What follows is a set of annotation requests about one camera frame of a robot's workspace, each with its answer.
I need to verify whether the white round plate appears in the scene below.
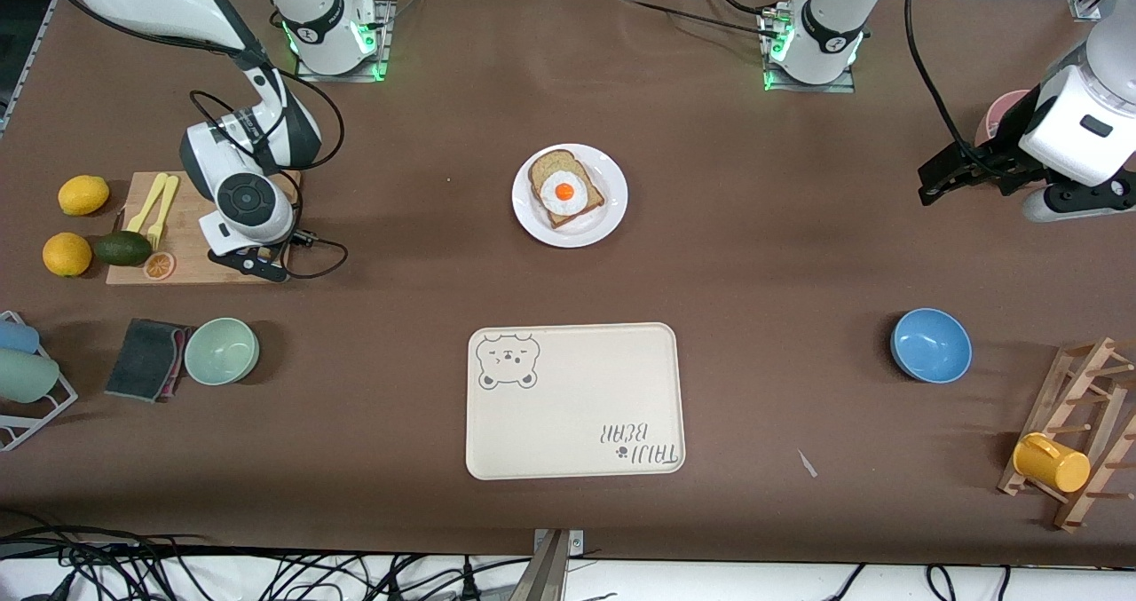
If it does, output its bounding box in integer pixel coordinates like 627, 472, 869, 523
512, 144, 629, 249

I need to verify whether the seeded brown bread slice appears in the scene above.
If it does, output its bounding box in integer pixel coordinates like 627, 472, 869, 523
528, 149, 606, 229

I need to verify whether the fried egg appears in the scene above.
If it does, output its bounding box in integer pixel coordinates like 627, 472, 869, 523
540, 171, 588, 215

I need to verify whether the wooden cutting board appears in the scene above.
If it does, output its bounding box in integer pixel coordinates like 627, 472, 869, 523
106, 170, 301, 286

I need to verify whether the yellow plastic fork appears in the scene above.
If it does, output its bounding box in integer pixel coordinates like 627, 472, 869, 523
146, 175, 180, 251

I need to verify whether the pink bowl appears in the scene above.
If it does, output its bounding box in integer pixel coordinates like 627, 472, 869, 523
974, 90, 1037, 147

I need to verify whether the yellow plastic knife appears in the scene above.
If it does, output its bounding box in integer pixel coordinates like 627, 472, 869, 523
126, 172, 168, 233

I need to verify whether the dark green avocado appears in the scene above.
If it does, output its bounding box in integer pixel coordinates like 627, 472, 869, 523
93, 231, 154, 267

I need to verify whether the pale green bowl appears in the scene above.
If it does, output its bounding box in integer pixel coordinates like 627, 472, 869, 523
184, 317, 261, 386

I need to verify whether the yellow lemon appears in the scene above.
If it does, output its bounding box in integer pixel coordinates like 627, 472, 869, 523
58, 175, 111, 217

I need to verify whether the grey and pink folded cloth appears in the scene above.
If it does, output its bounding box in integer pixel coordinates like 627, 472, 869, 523
105, 319, 194, 403

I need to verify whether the round yellow-orange citrus fruit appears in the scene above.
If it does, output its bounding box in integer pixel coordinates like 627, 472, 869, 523
43, 233, 93, 278

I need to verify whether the blue bowl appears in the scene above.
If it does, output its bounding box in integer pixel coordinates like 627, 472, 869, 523
890, 308, 973, 384

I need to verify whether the wooden mug rack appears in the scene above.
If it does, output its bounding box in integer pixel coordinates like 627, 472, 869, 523
998, 336, 1136, 533

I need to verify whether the light blue cup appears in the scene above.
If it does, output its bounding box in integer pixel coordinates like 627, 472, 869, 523
0, 320, 41, 355

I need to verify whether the pale green cup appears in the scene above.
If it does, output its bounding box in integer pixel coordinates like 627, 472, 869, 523
0, 350, 61, 404

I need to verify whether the yellow mug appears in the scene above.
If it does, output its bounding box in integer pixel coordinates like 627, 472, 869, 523
1013, 432, 1092, 494

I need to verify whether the cream tray with bear print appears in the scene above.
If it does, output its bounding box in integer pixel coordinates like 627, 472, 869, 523
466, 322, 686, 481

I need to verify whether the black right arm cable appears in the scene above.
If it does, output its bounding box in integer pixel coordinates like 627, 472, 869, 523
189, 91, 349, 281

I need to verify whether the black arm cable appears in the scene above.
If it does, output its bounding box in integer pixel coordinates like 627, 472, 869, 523
189, 91, 349, 281
903, 0, 977, 151

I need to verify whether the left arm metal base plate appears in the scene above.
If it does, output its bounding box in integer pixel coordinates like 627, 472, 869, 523
759, 11, 857, 94

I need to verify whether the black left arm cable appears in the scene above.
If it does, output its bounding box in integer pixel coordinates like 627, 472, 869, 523
903, 0, 977, 151

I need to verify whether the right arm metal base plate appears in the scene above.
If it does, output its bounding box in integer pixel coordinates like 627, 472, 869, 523
295, 0, 393, 83

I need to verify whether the white wire rack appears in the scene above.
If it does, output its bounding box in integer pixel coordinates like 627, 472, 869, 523
0, 311, 79, 453

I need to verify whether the black base cable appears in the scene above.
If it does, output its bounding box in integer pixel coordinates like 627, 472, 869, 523
612, 0, 786, 44

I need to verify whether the black cable bundle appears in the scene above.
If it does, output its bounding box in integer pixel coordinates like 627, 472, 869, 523
0, 508, 533, 601

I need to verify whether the metal mount bracket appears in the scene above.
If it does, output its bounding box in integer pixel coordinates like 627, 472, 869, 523
506, 528, 585, 601

